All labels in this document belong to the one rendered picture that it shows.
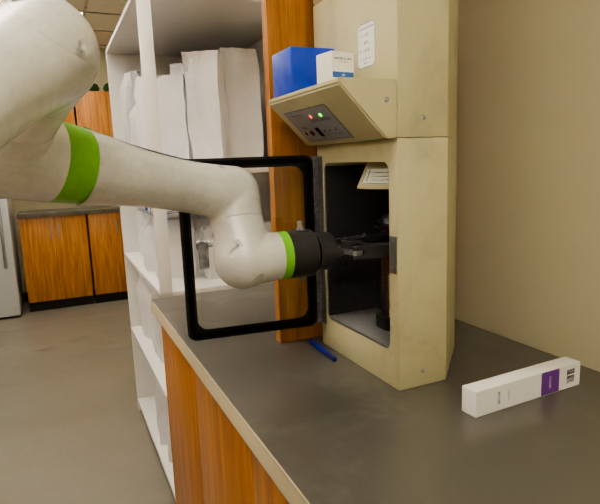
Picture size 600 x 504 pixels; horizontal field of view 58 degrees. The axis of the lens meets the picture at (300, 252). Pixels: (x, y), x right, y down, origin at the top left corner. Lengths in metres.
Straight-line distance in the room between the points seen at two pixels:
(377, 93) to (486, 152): 0.54
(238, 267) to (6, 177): 0.40
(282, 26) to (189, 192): 0.53
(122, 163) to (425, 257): 0.56
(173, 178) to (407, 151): 0.41
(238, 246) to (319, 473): 0.41
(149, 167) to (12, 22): 0.33
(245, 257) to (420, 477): 0.45
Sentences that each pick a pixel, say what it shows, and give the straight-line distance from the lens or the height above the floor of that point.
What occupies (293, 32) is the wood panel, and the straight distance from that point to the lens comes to 1.32.
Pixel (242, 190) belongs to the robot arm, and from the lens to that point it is 1.00.
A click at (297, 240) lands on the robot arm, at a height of 1.23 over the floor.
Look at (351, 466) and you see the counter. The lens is 0.84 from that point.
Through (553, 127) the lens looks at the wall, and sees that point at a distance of 1.31.
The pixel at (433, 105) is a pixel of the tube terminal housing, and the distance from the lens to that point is 1.03.
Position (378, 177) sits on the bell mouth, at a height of 1.34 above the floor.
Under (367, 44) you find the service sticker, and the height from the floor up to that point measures 1.59.
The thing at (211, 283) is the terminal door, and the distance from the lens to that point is 1.21.
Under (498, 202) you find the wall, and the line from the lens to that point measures 1.41.
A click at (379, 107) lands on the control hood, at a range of 0.96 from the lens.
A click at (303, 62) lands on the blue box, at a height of 1.57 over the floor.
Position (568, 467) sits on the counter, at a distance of 0.90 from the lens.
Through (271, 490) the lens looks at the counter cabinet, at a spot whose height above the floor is 0.82.
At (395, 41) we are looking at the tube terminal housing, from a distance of 1.00.
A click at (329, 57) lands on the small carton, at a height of 1.56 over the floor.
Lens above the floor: 1.37
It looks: 9 degrees down
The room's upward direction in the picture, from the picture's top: 2 degrees counter-clockwise
